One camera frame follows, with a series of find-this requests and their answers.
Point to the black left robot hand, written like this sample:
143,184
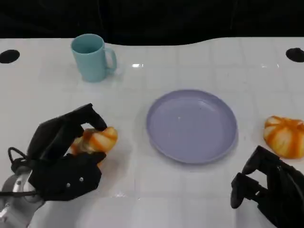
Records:
61,175

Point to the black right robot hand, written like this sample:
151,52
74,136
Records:
285,192

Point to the orange and white bread roll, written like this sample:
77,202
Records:
285,136
104,140

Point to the pale green mug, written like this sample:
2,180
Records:
91,66

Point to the lilac plate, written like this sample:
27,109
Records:
190,126

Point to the black table grommet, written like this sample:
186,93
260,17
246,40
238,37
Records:
295,54
9,56

